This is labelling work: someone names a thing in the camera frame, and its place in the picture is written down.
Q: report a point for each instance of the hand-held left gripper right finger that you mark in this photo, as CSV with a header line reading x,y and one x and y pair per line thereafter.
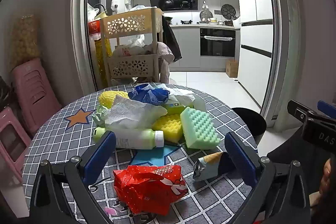
x,y
241,158

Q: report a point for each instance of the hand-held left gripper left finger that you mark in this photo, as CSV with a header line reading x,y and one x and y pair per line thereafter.
x,y
99,153

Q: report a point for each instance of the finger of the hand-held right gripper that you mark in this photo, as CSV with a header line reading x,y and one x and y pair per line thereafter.
x,y
299,111
326,108

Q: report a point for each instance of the black trash bin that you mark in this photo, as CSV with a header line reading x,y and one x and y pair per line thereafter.
x,y
249,121

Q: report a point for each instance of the green sponge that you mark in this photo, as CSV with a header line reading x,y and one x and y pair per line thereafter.
x,y
200,127

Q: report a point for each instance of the white plastic bag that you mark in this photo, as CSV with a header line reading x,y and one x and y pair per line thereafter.
x,y
187,99

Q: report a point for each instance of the person's right hand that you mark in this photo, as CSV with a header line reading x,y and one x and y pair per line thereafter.
x,y
329,176

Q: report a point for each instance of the crumpled blue beige wrapper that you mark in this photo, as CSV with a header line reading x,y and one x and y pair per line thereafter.
x,y
210,165

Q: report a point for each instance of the pale green foam net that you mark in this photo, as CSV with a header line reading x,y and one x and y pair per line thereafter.
x,y
99,116

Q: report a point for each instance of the green bottle white cap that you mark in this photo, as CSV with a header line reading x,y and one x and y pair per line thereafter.
x,y
136,138

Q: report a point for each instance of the grey checked tablecloth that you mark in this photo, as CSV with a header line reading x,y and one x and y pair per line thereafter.
x,y
60,140

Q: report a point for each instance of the white paper towel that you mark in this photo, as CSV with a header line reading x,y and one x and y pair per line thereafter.
x,y
131,113

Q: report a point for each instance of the yellow corn-shaped sponge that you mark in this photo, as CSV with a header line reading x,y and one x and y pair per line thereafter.
x,y
111,98

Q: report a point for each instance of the red snack packet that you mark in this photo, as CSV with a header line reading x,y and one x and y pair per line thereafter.
x,y
149,190

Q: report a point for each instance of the blue plastic bag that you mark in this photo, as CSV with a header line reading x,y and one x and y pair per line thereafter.
x,y
149,95

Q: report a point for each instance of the cardboard box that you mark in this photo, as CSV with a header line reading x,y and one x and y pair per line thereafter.
x,y
232,68

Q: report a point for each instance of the green carton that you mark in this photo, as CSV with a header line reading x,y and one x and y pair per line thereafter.
x,y
174,108

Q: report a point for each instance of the white refrigerator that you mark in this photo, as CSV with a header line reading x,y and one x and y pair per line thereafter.
x,y
256,37

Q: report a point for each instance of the pink plastic stool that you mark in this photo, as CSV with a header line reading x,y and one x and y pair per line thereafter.
x,y
11,140
34,92

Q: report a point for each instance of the yellow net bag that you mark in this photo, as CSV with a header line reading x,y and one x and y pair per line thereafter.
x,y
101,61

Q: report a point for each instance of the red print plastic bag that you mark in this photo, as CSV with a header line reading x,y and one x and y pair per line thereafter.
x,y
128,50

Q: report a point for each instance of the black built-in oven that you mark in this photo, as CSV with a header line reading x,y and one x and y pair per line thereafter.
x,y
217,43

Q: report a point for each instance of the pink cloth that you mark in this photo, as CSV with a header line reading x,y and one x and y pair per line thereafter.
x,y
164,56

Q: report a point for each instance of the round metal rack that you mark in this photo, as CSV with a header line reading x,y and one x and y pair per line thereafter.
x,y
229,12

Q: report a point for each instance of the red basket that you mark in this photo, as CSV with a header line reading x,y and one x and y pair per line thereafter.
x,y
94,27

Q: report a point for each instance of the beige storage cart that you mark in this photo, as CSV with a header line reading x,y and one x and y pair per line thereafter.
x,y
126,23

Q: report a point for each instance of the black hanging bag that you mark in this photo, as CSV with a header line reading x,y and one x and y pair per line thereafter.
x,y
172,40

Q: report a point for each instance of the yellow mesh sack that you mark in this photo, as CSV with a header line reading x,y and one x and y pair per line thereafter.
x,y
25,37

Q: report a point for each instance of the sliding door frame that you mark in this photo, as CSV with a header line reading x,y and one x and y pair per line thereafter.
x,y
281,29

